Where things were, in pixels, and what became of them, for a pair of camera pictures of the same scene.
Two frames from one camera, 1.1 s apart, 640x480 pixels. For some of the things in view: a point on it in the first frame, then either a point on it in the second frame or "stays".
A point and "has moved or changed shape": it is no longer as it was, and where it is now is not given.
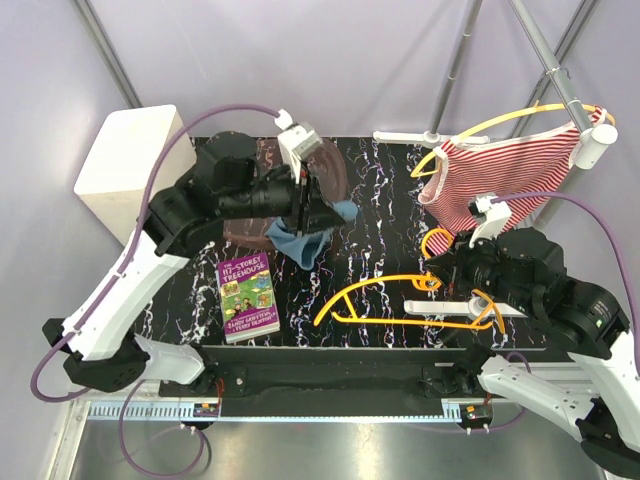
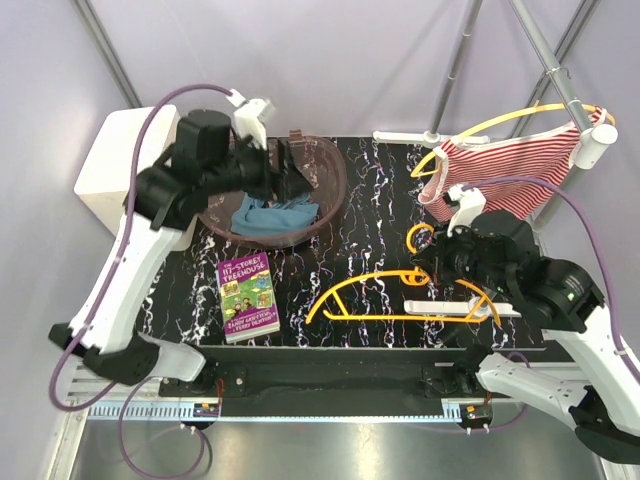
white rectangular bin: [115, 178] stays
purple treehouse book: [248, 298] stays
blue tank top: [308, 247] has moved or changed shape
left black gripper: [315, 212] to [289, 180]
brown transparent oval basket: [329, 168] stays
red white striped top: [532, 166] stays
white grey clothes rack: [589, 142] stays
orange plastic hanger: [488, 309] to [411, 277]
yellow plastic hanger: [417, 173] stays
